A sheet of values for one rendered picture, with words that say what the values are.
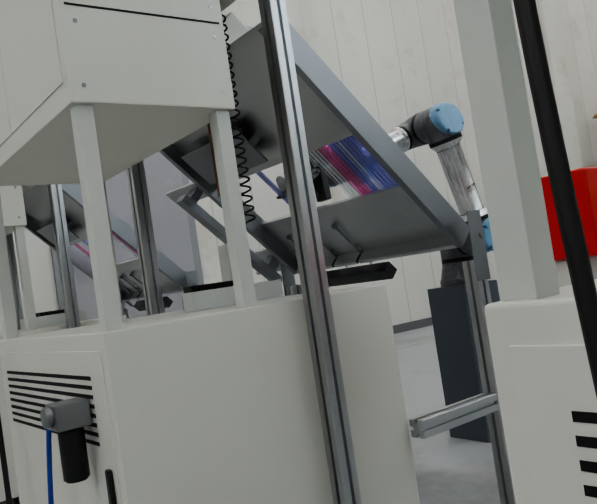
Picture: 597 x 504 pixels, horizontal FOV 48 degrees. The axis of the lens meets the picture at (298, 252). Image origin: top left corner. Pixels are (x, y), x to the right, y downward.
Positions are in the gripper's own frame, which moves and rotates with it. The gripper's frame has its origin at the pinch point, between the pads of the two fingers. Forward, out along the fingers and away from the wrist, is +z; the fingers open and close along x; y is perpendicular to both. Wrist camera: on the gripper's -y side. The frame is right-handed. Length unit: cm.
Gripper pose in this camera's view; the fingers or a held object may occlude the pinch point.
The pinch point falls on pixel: (285, 196)
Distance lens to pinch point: 196.0
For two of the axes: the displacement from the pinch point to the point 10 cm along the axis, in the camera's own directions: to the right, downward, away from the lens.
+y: -5.3, -8.0, -2.8
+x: 6.0, -1.2, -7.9
